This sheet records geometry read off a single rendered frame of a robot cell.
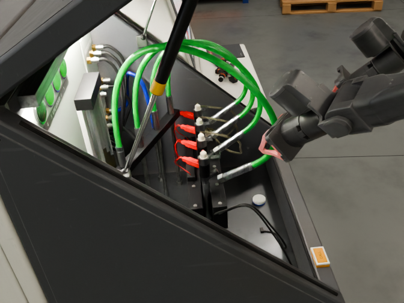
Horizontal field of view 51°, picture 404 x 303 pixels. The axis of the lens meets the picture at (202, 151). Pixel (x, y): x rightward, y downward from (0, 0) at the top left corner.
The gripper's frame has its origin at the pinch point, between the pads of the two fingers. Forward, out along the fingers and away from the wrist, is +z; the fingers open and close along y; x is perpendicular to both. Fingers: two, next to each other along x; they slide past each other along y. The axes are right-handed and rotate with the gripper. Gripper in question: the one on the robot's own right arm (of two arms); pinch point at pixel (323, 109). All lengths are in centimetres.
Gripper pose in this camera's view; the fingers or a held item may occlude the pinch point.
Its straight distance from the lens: 103.5
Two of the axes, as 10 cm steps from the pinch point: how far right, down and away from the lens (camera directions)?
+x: -1.9, 5.7, -8.0
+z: -6.7, 5.2, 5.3
